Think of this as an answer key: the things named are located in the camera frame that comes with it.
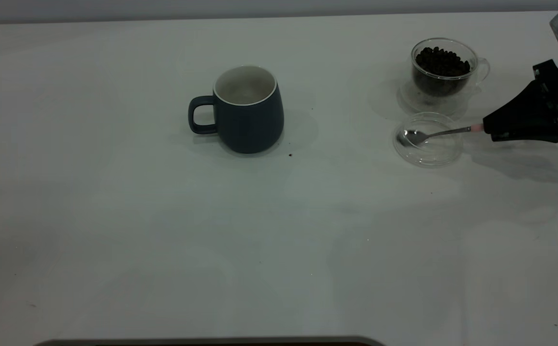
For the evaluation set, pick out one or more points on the dark grey ceramic mug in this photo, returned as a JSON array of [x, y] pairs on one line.
[[250, 125]]

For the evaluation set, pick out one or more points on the clear glass cup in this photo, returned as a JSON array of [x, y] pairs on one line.
[[432, 103]]

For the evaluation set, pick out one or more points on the dark coffee beans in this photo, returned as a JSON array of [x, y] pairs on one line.
[[442, 62]]

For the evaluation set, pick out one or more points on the clear round glass dish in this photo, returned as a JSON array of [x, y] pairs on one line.
[[432, 156]]

